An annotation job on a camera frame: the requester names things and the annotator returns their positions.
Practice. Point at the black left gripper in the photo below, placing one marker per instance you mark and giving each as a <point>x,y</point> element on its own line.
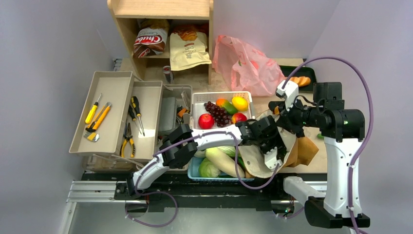
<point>277,141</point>

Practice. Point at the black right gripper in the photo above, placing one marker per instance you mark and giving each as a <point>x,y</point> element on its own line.
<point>283,117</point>

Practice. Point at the brown Trader Joe's bag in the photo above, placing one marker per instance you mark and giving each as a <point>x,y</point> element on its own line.
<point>299,151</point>

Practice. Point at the red yellow apple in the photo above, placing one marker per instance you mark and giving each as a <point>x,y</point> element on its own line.
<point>238,117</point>

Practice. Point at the golden baguette bread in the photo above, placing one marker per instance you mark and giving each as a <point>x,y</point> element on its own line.
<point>301,81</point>

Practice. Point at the green napa cabbage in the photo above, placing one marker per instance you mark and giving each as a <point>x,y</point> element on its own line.
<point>228,150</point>

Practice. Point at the dark purple grapes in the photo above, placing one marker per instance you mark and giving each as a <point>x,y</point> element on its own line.
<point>221,117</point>

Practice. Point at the white daikon radish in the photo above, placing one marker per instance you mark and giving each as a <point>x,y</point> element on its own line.
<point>224,163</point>

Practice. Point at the pink plastic grocery bag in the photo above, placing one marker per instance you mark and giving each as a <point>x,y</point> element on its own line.
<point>246,68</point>

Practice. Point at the cream chips bag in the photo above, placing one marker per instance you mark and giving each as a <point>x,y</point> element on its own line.
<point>188,46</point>

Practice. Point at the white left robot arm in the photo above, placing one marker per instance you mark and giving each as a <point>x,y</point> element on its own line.
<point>182,144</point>

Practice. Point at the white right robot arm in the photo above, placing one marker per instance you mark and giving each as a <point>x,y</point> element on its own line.
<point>343,132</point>

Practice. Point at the yellow lemon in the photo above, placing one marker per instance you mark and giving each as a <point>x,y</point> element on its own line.
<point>240,104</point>

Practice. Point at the orange green mango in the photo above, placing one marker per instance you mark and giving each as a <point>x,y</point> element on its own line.
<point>225,104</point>

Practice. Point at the black tray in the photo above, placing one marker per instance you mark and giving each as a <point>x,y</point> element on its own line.
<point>302,72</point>

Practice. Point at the white perforated basket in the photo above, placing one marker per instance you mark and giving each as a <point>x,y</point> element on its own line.
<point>198,100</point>

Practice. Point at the blue perforated basket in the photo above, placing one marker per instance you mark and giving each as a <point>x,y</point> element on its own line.
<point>193,173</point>

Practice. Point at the orange hex key set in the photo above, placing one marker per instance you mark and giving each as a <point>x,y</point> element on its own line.
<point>182,111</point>

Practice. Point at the grey plastic case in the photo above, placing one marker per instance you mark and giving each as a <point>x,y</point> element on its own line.
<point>167,118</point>

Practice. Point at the beige toolbox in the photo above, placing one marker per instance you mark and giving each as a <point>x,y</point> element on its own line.
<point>159,107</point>

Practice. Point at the silver drink can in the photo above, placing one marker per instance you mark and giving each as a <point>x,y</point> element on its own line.
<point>168,74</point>

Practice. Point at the black yellow screwdriver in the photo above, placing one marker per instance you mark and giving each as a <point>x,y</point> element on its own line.
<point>135,105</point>
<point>133,117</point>

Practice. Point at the beige toolbox tray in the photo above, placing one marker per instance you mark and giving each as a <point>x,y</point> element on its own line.
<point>115,100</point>

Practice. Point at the Chubs snack bag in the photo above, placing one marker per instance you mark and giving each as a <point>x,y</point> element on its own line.
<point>151,39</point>

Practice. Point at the orange utility knife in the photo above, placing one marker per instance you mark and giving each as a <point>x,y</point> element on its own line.
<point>99,119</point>

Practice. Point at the wooden shelf unit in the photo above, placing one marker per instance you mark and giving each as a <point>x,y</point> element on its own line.
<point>128,15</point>

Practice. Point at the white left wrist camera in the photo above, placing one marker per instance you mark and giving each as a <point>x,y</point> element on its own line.
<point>270,159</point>

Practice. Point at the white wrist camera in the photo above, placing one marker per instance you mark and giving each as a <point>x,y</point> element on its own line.
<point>288,90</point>
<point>270,159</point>

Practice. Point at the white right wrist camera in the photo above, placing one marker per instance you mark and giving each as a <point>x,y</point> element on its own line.
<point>288,90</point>

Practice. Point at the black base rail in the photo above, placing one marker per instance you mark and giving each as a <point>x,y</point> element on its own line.
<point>112,188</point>

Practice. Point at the yellow handled pliers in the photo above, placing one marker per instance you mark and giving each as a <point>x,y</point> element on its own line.
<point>127,139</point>

